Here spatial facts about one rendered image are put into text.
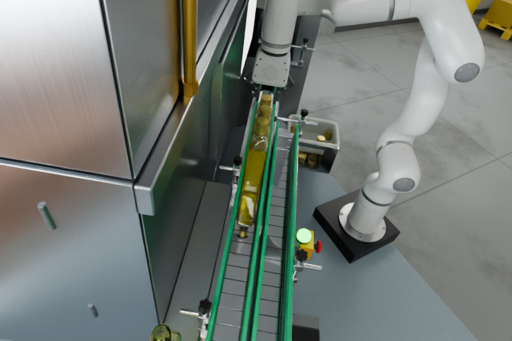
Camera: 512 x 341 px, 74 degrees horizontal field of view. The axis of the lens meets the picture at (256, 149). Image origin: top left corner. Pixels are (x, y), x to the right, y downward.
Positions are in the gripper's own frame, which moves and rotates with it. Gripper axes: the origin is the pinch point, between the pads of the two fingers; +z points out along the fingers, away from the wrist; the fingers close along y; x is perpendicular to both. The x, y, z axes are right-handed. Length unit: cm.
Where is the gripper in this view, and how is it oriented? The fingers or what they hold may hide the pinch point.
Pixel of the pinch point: (267, 95)
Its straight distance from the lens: 104.5
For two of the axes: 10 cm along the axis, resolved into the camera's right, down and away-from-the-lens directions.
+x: 1.3, -6.7, 7.3
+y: 9.9, 1.7, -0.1
